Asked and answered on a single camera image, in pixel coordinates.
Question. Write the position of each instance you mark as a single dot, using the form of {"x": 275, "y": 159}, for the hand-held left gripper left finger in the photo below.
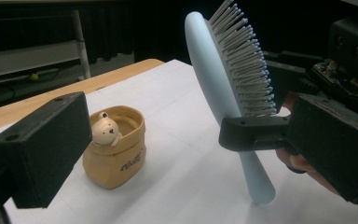
{"x": 43, "y": 149}

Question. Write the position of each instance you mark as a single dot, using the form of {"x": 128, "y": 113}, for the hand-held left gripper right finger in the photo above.
{"x": 335, "y": 146}

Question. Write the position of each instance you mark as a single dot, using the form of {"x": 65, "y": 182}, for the light blue hairbrush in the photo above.
{"x": 208, "y": 77}

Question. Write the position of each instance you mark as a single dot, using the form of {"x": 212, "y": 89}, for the tan bag-shaped holder with bear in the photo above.
{"x": 115, "y": 168}

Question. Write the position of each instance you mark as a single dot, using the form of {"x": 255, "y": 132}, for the white paper table cover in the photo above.
{"x": 183, "y": 155}

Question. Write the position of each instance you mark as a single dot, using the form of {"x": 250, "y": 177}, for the small yellow ball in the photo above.
{"x": 34, "y": 77}

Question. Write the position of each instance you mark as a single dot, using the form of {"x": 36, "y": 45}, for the grey metal rack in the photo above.
{"x": 28, "y": 57}

